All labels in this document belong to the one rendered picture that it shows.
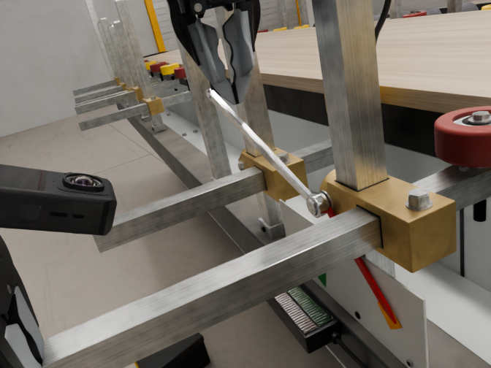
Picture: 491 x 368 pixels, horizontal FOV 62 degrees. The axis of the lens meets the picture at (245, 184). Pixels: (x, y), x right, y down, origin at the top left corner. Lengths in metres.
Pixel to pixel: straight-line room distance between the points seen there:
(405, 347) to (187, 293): 0.22
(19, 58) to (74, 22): 1.08
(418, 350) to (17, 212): 0.34
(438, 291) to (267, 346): 0.91
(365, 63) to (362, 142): 0.07
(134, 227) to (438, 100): 0.42
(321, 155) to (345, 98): 0.27
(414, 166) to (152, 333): 0.48
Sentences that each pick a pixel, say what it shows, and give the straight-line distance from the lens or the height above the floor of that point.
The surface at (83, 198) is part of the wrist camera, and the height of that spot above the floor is 0.97.
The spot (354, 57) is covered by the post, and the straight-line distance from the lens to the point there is 0.36.
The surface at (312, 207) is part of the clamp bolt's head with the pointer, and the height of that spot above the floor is 0.85.
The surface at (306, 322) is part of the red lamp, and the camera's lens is 0.51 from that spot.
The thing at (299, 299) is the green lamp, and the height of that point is 0.70.
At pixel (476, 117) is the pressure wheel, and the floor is 0.91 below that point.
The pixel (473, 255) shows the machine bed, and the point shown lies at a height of 0.67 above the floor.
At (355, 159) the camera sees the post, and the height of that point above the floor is 0.90.
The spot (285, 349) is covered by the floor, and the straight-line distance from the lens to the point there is 1.47.
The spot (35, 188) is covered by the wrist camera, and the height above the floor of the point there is 0.98.
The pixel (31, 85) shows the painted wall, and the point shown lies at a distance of 7.86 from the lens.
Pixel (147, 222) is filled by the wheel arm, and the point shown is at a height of 0.82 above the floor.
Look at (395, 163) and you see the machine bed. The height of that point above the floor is 0.77.
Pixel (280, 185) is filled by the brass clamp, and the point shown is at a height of 0.82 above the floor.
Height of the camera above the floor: 1.05
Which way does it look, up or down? 23 degrees down
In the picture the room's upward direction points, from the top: 13 degrees counter-clockwise
